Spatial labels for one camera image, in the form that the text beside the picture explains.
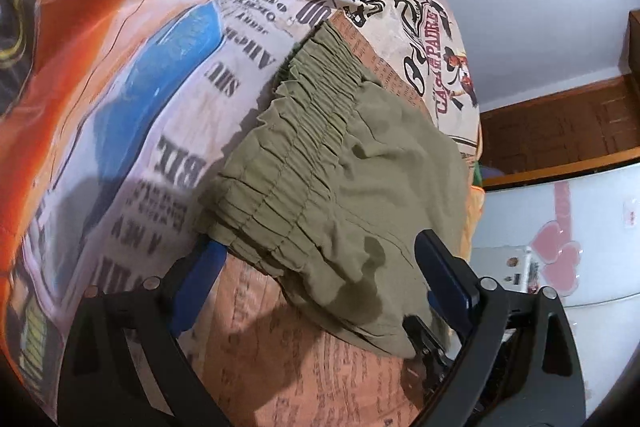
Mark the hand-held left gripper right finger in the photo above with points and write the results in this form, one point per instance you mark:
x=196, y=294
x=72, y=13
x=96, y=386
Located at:
x=440, y=262

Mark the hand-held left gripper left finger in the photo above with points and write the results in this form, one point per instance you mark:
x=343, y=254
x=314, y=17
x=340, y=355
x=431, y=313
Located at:
x=197, y=279

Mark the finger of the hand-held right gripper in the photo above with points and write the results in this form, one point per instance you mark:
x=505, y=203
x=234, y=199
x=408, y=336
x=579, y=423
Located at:
x=427, y=349

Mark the olive green pants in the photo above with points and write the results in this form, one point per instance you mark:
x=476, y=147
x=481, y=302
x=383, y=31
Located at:
x=350, y=167

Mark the white suitcase with stickers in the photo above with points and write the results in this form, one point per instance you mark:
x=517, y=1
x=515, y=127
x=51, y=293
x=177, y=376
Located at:
x=500, y=257

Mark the white wardrobe door pink hearts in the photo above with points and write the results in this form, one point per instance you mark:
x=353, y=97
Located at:
x=600, y=207

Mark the printed blanket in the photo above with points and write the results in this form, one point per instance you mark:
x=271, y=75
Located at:
x=125, y=82

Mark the brown wooden door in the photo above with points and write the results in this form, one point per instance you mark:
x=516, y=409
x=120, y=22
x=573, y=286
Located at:
x=634, y=42

